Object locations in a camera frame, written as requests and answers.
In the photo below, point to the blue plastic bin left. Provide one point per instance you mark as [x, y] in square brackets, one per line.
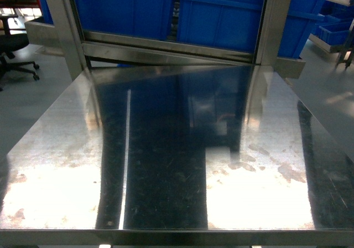
[137, 18]

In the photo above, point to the blue plastic bin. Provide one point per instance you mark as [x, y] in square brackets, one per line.
[225, 24]
[137, 18]
[301, 19]

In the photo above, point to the blue plastic bin middle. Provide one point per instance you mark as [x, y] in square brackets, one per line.
[225, 24]

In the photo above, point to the blue plastic bin right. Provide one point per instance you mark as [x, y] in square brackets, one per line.
[301, 19]

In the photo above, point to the small blue bin far right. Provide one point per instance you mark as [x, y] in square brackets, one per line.
[334, 33]

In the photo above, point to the black office chair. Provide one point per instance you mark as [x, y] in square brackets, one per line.
[11, 43]

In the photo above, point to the stainless steel rack frame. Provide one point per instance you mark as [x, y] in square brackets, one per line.
[80, 47]

